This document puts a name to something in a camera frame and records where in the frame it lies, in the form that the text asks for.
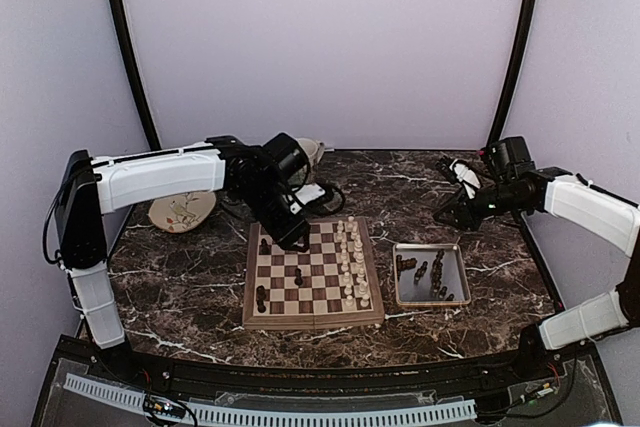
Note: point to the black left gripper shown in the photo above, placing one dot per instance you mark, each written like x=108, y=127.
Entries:
x=285, y=233

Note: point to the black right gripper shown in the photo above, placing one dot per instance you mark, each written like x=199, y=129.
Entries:
x=460, y=204

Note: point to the dark chess piece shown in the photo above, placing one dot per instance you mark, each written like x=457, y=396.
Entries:
x=264, y=247
x=298, y=280
x=261, y=293

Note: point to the metal tray with wooden rim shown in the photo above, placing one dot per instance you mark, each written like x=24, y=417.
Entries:
x=430, y=275

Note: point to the dark chess piece corner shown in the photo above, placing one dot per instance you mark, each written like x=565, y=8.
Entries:
x=261, y=304

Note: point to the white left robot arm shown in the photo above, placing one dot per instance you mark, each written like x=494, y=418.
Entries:
x=93, y=187

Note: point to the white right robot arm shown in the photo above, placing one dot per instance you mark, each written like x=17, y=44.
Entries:
x=586, y=236

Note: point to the white chess rook far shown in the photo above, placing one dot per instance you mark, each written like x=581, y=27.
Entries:
x=350, y=224

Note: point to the white chess rook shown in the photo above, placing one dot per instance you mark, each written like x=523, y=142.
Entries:
x=350, y=224
x=365, y=301

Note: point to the white chess king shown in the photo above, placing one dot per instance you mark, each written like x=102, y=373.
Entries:
x=358, y=251

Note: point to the wooden chess board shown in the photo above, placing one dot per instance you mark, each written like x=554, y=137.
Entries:
x=329, y=297

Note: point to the white chess queen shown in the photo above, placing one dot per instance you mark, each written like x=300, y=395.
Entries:
x=361, y=273

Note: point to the white chess rook near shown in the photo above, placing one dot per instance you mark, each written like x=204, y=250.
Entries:
x=365, y=301

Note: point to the coral painted ceramic mug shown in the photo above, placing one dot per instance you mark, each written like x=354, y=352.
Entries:
x=314, y=150

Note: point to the bird painted ceramic plate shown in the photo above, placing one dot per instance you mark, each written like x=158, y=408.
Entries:
x=183, y=212

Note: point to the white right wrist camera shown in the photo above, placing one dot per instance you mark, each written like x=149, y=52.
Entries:
x=465, y=176

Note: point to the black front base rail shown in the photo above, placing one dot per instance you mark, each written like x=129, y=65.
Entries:
x=445, y=377

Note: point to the black right corner post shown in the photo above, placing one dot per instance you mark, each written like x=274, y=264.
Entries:
x=521, y=36

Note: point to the black corner post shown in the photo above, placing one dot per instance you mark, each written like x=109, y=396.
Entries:
x=128, y=56
x=521, y=36

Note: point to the black left corner post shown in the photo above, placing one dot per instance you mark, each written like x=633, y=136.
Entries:
x=128, y=56

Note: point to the white slotted cable duct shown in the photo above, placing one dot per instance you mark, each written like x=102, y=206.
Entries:
x=246, y=410

